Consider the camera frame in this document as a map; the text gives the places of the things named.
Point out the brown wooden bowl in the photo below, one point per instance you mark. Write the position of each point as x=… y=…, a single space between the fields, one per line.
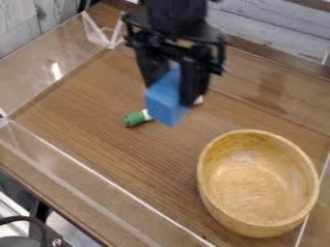
x=259 y=182

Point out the black metal table frame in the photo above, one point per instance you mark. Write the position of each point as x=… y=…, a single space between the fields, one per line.
x=23 y=218

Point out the green Expo dry-erase marker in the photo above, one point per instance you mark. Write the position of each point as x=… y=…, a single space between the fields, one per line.
x=138 y=118

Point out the blue rectangular block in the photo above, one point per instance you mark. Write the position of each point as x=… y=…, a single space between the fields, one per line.
x=162 y=99

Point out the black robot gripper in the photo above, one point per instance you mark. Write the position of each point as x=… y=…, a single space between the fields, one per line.
x=197 y=47

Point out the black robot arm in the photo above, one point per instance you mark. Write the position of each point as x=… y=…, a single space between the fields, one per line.
x=169 y=32

